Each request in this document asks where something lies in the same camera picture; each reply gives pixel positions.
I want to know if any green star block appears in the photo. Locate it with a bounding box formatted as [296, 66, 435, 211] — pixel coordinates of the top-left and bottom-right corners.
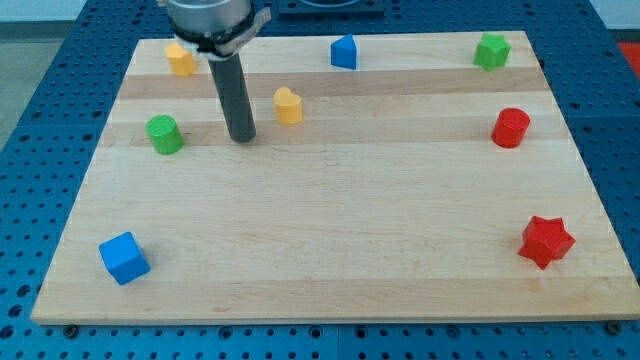
[472, 33, 511, 71]

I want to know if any yellow pentagon block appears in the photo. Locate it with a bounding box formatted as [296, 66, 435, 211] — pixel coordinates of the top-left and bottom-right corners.
[164, 42, 197, 76]

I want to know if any light wooden board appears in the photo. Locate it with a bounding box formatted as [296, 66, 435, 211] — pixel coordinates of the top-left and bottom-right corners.
[31, 31, 639, 325]

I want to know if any yellow heart block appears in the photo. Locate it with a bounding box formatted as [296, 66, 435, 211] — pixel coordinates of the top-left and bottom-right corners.
[273, 87, 303, 125]

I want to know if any green cylinder block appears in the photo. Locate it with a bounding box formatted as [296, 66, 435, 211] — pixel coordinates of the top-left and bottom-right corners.
[145, 115, 184, 155]

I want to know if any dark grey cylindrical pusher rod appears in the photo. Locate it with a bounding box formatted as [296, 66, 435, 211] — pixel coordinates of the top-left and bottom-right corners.
[209, 54, 256, 143]

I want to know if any blue cube block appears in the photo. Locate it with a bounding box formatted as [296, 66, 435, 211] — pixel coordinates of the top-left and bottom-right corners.
[98, 232, 151, 285]

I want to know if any blue triangular prism block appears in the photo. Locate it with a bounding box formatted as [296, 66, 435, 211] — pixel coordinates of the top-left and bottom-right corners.
[330, 34, 358, 70]

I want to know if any red star block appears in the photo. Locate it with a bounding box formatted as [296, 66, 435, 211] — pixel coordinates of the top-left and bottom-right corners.
[518, 216, 576, 270]

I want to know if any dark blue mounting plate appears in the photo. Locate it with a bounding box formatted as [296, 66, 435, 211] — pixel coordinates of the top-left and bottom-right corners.
[273, 0, 387, 20]

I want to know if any red cylinder block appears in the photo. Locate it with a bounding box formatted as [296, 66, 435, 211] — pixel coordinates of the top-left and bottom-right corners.
[491, 108, 530, 149]

